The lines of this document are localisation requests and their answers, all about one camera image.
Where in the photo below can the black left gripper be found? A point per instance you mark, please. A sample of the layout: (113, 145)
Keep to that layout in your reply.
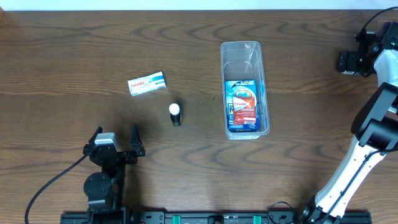
(116, 154)

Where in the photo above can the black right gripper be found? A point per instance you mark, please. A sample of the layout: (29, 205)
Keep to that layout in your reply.
(347, 62)

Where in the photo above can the blue Kool Fever box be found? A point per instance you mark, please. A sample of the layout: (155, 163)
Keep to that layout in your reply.
(245, 88)

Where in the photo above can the red Panadol ActiFast box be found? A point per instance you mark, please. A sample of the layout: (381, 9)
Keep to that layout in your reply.
(244, 110)

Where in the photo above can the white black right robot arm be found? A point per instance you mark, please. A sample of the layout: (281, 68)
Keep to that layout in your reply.
(374, 134)

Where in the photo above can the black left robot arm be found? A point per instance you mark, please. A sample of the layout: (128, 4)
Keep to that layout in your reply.
(105, 188)

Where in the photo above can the clear plastic container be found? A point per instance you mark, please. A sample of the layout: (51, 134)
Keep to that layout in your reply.
(242, 60)

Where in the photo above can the dark green small box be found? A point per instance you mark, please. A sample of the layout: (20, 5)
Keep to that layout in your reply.
(350, 73)

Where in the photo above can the white green Panadol box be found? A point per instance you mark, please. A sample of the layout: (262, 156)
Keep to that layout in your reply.
(146, 84)

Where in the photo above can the black bottle white cap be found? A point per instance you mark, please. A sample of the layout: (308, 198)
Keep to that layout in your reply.
(175, 114)

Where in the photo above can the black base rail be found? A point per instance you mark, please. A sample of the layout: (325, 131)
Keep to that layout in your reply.
(182, 218)

